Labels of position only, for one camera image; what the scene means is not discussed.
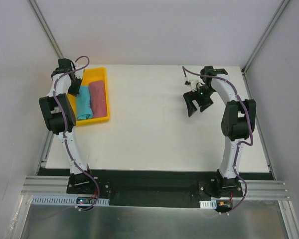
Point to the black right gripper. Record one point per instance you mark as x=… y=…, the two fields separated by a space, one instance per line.
x=199 y=98

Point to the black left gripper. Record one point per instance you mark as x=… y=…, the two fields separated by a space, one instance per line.
x=74 y=87

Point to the cyan t shirt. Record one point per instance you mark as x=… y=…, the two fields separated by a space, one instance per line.
x=83 y=104

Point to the yellow plastic bin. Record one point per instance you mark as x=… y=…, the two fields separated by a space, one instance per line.
x=96 y=79

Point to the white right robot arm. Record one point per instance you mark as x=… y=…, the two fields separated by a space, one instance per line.
x=237 y=124

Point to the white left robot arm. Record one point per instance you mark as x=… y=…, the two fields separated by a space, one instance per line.
x=59 y=118

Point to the red folded t shirt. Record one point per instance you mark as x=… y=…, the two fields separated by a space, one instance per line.
x=98 y=99

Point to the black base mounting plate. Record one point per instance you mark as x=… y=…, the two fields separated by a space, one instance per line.
x=154 y=188

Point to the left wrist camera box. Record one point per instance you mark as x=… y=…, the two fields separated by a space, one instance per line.
x=79 y=69

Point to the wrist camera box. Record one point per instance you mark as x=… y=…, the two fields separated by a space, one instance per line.
x=192 y=83
x=79 y=69

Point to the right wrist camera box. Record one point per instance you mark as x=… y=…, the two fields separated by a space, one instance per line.
x=192 y=83

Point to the left aluminium corner post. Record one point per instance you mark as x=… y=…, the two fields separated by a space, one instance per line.
x=45 y=27

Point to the aluminium corner post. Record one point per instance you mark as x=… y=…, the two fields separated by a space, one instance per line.
x=45 y=27
x=266 y=34

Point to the right white cable duct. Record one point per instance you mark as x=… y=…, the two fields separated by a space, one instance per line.
x=212 y=204

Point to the aluminium front rail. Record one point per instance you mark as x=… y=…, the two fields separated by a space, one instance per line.
x=56 y=185

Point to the left grey cable duct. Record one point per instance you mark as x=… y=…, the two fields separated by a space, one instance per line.
x=68 y=201

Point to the right aluminium corner post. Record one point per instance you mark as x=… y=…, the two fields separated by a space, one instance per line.
x=266 y=34

